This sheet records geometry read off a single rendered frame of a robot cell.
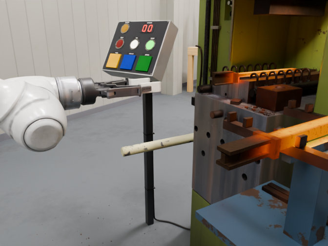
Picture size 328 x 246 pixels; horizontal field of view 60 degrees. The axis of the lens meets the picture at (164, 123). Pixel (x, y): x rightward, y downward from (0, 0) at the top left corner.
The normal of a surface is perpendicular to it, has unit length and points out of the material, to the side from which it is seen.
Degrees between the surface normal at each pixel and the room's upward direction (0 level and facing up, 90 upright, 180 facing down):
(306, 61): 90
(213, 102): 90
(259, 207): 0
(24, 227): 0
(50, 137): 102
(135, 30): 60
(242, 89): 90
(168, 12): 90
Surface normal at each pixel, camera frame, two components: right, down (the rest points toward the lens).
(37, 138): 0.57, 0.45
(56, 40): 0.81, 0.18
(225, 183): -0.88, 0.15
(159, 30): -0.52, -0.25
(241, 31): 0.47, 0.28
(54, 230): 0.00, -0.95
